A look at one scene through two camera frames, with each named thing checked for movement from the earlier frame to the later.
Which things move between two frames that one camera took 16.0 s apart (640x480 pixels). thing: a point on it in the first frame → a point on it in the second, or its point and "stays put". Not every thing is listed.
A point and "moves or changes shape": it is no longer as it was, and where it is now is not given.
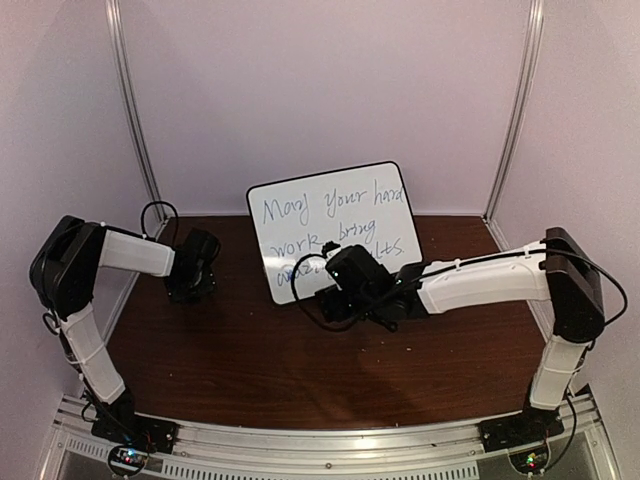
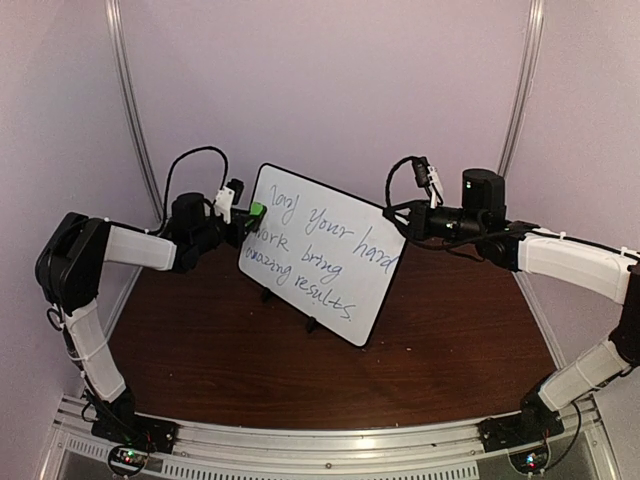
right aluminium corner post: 523,90 stays put
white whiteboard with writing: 365,206 moves or changes shape
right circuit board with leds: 530,462 stays put
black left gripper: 207,287 → 240,223
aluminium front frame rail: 75,450 stays put
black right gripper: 330,307 → 416,229
